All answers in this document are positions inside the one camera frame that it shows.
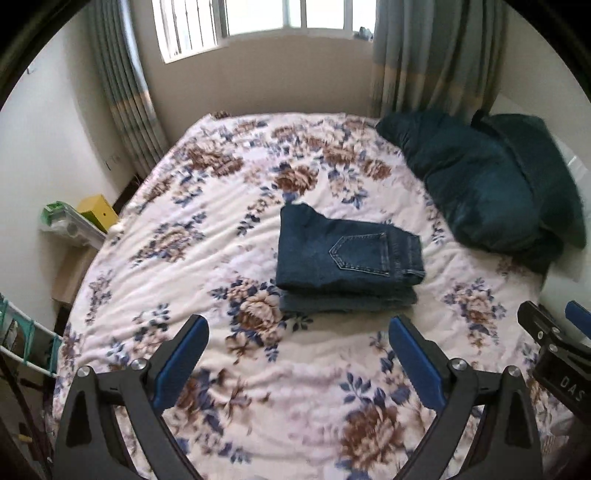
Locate dark blue denim jeans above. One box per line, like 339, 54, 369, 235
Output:
276, 204, 426, 296

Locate dark teal pillow back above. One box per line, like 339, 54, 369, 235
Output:
471, 111, 587, 249

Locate dark teal pillow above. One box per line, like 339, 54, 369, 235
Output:
376, 110, 563, 274
471, 111, 587, 249

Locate teal shelf rack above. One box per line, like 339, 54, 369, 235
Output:
1, 296, 63, 378

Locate dark teal pillow front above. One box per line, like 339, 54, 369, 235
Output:
376, 110, 563, 274

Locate brown cardboard box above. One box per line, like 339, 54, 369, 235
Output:
51, 246, 98, 306

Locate folded light blue jeans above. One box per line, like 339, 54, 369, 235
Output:
280, 287, 418, 314

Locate yellow box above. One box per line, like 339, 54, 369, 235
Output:
76, 195, 119, 233

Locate clear plastic storage bin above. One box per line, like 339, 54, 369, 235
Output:
40, 201, 106, 250

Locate right grey blue curtain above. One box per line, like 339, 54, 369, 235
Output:
368, 0, 508, 121

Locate left striped grey curtain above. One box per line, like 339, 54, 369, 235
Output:
88, 0, 169, 179

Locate white framed window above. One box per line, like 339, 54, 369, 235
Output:
152, 0, 377, 63

